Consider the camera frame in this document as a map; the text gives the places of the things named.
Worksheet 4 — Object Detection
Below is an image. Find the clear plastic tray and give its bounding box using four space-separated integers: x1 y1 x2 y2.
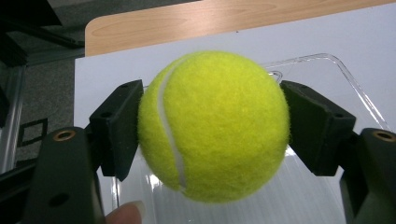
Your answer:
110 52 392 224

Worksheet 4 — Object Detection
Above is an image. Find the wooden table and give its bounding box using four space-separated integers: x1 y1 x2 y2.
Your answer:
84 0 396 58

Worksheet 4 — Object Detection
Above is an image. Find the aluminium floor rail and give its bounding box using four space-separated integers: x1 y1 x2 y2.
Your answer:
0 63 28 175

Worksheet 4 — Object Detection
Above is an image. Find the black curtain stand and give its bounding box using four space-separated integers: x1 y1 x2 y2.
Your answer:
0 0 86 68

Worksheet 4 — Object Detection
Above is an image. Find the yellow tennis ball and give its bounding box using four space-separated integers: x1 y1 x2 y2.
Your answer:
136 49 291 205

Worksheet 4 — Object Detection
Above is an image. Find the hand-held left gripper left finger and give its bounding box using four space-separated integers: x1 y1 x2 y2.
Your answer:
88 78 145 183

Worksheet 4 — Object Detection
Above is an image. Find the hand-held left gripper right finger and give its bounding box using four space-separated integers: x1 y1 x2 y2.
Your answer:
278 79 358 177

